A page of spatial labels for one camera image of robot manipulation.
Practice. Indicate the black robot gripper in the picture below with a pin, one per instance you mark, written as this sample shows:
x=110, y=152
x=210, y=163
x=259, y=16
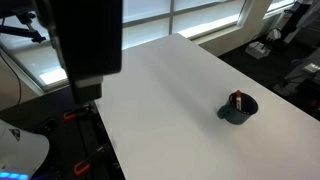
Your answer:
x=90, y=33

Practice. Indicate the red marker with white label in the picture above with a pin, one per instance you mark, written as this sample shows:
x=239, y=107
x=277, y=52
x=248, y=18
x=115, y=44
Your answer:
x=238, y=100

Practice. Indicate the dark blue enamel mug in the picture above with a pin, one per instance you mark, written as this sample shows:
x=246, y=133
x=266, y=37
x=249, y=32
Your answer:
x=238, y=118

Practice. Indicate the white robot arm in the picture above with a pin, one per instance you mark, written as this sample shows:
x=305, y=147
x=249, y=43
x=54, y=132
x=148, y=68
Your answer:
x=20, y=150

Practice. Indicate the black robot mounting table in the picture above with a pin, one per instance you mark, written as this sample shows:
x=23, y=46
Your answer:
x=66, y=140

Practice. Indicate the small white device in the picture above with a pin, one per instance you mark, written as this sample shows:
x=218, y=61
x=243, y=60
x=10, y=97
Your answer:
x=256, y=50

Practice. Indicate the black equipment stand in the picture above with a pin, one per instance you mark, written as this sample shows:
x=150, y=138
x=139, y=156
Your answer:
x=293, y=23

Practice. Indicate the grey equipment with white label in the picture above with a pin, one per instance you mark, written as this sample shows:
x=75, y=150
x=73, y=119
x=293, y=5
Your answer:
x=311, y=67

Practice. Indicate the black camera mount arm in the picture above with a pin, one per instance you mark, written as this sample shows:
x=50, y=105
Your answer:
x=20, y=31

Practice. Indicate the white window frame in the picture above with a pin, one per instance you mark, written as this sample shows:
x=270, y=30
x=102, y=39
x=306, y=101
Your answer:
x=171, y=13

